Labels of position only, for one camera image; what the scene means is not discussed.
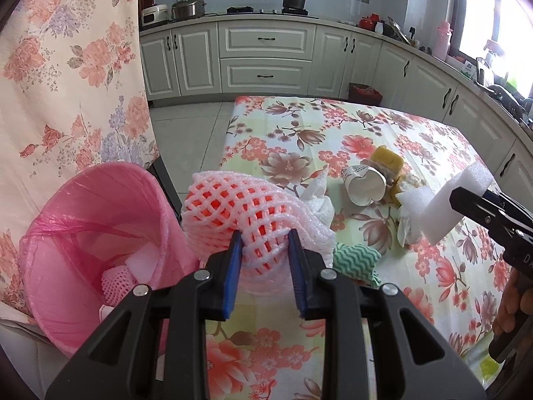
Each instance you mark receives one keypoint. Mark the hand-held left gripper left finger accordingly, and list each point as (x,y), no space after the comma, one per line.
(233,275)

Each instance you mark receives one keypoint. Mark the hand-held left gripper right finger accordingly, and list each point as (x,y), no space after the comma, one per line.
(297,275)

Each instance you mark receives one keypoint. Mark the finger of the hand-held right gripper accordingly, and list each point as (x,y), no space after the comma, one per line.
(470,206)
(493,197)

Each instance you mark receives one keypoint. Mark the small white foam block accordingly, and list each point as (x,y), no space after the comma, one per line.
(437,208)

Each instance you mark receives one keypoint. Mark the green white striped cloth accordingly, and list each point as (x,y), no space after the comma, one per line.
(358,258)

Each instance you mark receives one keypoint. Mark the pink foam net orange inside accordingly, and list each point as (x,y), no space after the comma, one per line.
(225,208)

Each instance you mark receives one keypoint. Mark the white tissue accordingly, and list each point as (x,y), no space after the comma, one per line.
(406,231)
(318,193)

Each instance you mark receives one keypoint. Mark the paper cup dark floral print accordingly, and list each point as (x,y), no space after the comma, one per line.
(366,185)

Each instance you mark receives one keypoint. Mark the pink lined trash bin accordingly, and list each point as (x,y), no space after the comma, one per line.
(83,216)

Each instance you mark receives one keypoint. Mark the person's right hand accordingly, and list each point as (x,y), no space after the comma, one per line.
(506,308)

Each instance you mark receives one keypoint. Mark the dark sink fixture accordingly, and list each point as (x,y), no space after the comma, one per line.
(512,100)

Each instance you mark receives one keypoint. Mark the dark chair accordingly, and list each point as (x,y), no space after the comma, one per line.
(164,179)

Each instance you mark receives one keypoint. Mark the white green carton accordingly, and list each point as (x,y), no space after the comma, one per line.
(468,68)

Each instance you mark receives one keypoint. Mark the floral tablecloth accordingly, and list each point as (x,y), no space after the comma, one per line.
(291,133)

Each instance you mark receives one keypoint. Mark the red floor bin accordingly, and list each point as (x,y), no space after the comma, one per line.
(365,95)

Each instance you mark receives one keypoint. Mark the pink thermos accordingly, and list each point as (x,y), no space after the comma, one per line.
(443,41)

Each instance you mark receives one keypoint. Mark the kitchen window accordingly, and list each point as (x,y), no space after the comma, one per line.
(491,21)

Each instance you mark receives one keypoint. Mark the steel pan lid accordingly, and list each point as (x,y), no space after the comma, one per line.
(397,28)

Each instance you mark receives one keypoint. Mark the small white jar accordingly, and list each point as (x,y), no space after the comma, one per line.
(379,27)

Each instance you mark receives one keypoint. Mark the red kettle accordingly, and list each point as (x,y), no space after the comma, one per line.
(368,21)

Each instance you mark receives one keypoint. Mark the white lower kitchen cabinets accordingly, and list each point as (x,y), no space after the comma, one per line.
(266,39)

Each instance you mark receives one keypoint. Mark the black gas stove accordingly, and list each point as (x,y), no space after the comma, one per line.
(241,9)

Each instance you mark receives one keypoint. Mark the floral curtain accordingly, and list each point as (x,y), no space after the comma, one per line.
(62,71)

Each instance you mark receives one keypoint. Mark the black cooking pot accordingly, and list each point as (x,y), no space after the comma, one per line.
(295,1)

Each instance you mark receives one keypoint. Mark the silver pressure cooker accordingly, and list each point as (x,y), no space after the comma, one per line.
(188,8)

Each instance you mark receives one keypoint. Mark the white rice cooker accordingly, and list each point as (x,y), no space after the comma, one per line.
(155,16)

